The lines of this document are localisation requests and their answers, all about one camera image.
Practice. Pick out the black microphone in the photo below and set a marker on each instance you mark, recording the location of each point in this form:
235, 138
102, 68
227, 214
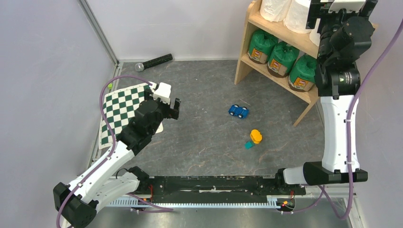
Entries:
141, 66

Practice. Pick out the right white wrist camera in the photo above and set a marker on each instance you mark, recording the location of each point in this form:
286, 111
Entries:
349, 5

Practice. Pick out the blue toy car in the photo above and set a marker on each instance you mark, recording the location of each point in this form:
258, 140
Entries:
240, 112

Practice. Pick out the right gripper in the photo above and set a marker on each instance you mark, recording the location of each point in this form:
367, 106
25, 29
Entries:
313, 14

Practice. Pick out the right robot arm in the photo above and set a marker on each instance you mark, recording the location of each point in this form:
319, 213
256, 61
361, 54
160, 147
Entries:
345, 34

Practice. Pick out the yellow toy block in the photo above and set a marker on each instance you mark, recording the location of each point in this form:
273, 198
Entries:
256, 136

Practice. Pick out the green white chess mat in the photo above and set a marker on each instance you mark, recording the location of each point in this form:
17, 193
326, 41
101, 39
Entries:
119, 105

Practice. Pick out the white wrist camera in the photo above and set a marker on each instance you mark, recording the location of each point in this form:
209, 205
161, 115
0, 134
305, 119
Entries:
161, 91
349, 5

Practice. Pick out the white roll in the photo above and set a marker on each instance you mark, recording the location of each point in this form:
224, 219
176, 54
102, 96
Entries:
314, 35
274, 10
296, 18

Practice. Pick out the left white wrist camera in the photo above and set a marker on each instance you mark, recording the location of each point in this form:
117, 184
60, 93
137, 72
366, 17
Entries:
161, 91

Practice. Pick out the white roll front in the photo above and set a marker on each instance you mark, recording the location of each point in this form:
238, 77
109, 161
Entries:
274, 10

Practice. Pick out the brown-topped green paper roll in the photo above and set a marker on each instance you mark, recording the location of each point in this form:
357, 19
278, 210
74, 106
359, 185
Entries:
301, 77

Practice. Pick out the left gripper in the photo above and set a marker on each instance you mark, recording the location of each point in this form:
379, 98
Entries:
171, 112

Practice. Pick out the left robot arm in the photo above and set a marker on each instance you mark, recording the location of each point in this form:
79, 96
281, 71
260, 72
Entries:
79, 201

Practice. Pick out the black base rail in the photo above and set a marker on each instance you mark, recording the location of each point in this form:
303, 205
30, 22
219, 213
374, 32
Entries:
214, 189

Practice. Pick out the teal toy cube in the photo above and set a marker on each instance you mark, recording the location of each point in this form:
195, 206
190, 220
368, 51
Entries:
249, 144

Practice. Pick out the wooden two-tier shelf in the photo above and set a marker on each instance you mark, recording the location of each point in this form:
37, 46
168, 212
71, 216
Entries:
308, 47

